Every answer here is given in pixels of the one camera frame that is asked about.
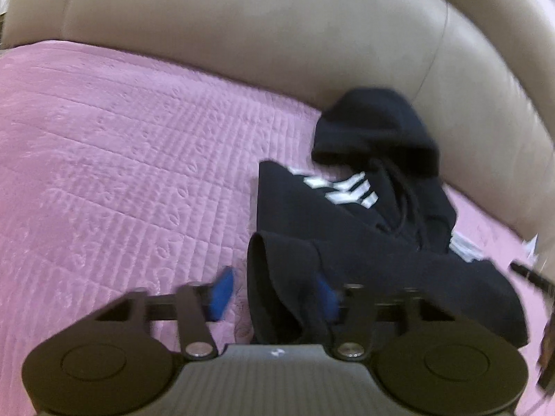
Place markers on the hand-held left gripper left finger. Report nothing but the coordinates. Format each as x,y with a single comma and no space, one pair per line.
220,294

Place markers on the pink quilted bed blanket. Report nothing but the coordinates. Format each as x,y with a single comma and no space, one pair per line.
130,173

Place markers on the dark navy hoodie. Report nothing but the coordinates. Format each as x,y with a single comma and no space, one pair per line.
377,229

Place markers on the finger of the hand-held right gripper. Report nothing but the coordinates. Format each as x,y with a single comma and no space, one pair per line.
531,275

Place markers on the beige leather headboard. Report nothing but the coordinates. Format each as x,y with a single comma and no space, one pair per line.
282,21

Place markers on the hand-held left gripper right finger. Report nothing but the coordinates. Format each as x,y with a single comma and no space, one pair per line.
326,299

